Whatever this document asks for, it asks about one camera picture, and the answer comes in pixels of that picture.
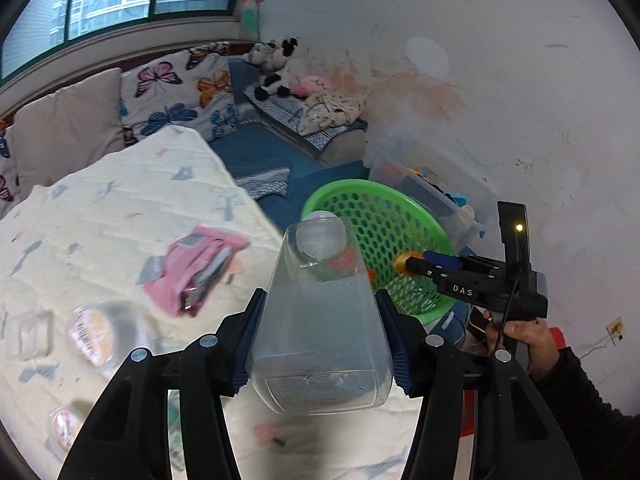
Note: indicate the butterfly print pillow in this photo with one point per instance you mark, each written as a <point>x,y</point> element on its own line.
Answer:
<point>175,95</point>
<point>6,165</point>

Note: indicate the blue mattress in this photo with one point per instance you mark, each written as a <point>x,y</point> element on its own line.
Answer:
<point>270,150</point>

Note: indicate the green plastic basket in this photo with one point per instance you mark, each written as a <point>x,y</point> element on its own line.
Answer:
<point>385,220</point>

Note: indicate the pink snack packet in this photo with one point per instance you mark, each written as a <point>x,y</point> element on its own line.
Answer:
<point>195,270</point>

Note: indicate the beige patterned cloth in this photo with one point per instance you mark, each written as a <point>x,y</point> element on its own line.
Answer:
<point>330,110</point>

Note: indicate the pink plush toy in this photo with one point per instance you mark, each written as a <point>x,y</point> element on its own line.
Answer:
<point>310,85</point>

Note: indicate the grey knitted cloth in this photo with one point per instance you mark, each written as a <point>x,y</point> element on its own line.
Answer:
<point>265,182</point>

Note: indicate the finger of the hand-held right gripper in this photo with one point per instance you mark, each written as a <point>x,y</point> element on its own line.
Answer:
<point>422,267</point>
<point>442,259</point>

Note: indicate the person's right hand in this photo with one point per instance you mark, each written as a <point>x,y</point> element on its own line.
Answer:
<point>530,342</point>

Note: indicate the black and white plush toy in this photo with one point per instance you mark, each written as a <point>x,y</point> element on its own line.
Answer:
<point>272,67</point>

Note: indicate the wall socket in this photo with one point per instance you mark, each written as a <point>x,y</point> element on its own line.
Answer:
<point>617,331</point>

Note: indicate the clear plastic box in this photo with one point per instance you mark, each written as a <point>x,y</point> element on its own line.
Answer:
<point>27,335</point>

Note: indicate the white quilted blanket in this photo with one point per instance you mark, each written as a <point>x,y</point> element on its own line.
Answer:
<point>125,210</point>

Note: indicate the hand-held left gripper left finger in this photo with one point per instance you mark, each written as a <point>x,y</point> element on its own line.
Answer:
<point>248,345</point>

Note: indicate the clear plastic bottle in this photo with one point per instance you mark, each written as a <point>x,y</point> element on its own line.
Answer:
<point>320,330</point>

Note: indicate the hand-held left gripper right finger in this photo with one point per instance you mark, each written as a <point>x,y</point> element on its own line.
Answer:
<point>400,355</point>

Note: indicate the blue and white container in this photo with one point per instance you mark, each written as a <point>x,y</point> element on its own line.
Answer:
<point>450,330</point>

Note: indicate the clear storage box with toys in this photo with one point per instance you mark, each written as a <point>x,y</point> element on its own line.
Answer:
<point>430,180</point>

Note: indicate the person's right forearm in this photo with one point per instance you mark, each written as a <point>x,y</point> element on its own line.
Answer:
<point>585,420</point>

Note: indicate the clear cup with label lid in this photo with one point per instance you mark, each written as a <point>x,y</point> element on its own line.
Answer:
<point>65,430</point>
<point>100,337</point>

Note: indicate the beige pillow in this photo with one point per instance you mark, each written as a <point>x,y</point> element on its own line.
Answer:
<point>65,130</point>

